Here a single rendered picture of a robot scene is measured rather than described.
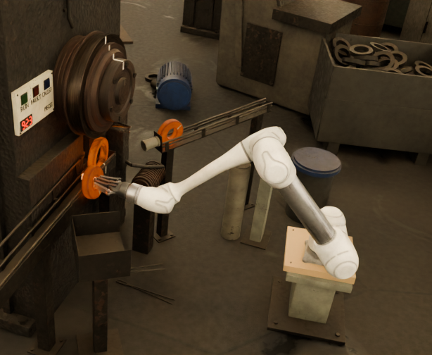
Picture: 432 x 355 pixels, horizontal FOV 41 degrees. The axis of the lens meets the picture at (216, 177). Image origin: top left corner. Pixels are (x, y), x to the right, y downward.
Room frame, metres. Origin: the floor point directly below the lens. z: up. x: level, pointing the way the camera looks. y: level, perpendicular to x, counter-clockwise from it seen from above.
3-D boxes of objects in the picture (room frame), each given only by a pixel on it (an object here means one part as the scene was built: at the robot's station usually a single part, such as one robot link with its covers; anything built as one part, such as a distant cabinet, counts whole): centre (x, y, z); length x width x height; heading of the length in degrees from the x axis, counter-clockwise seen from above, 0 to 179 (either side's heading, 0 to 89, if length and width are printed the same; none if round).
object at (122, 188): (2.14, 0.43, 0.71); 0.09 x 0.08 x 0.07; 76
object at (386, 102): (4.44, -1.24, 0.39); 1.03 x 0.83 x 0.77; 92
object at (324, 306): (2.27, -0.58, 0.16); 0.40 x 0.40 x 0.31; 85
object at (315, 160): (3.17, -0.62, 0.22); 0.32 x 0.32 x 0.43
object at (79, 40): (2.36, 0.65, 1.11); 0.47 x 0.10 x 0.47; 167
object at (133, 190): (2.13, 0.36, 0.71); 0.09 x 0.06 x 0.09; 166
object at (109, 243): (1.81, 0.44, 0.36); 0.26 x 0.20 x 0.72; 22
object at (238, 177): (2.84, -0.13, 0.26); 0.12 x 0.12 x 0.52
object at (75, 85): (2.34, 0.57, 1.11); 0.47 x 0.06 x 0.47; 167
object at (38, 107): (2.04, 0.76, 1.15); 0.26 x 0.02 x 0.18; 167
